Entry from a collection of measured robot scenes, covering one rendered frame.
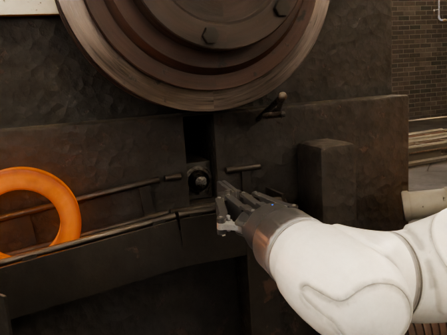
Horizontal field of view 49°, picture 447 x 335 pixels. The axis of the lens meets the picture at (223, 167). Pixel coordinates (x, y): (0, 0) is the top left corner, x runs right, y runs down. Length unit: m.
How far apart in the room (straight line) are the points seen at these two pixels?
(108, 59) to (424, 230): 0.51
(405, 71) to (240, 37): 8.18
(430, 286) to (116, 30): 0.55
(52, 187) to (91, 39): 0.24
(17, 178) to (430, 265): 0.60
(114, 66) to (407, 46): 8.26
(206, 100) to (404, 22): 8.15
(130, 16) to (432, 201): 0.63
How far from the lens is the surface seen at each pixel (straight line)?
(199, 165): 0.98
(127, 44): 0.79
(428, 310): 0.60
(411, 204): 1.01
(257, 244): 0.62
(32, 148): 0.90
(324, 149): 0.93
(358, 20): 1.15
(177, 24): 0.74
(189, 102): 0.82
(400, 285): 0.50
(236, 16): 0.78
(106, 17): 0.79
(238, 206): 0.74
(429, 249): 0.58
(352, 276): 0.48
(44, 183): 0.83
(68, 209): 0.84
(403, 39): 8.88
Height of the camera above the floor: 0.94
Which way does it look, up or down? 10 degrees down
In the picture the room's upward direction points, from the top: 4 degrees counter-clockwise
